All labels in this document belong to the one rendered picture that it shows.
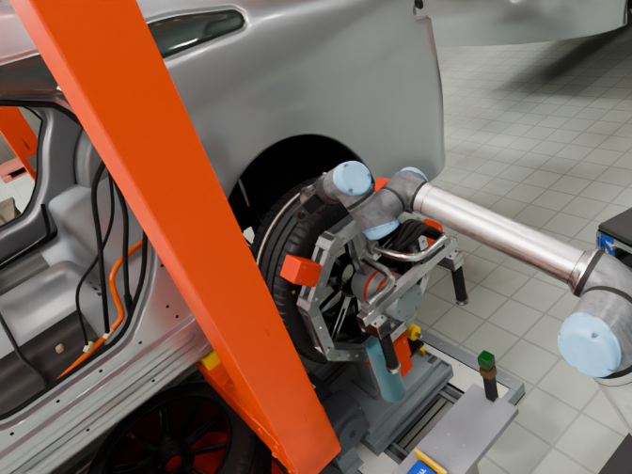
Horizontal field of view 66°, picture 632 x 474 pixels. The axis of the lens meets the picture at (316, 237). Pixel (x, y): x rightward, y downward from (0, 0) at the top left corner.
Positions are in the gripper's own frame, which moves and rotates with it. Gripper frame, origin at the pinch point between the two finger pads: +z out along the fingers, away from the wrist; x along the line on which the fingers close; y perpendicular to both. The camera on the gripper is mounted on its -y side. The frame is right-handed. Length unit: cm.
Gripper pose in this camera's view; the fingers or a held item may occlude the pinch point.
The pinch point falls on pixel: (303, 203)
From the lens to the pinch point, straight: 157.3
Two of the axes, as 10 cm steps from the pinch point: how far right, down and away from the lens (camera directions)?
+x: -6.6, -7.3, -1.8
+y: 6.7, -6.8, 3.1
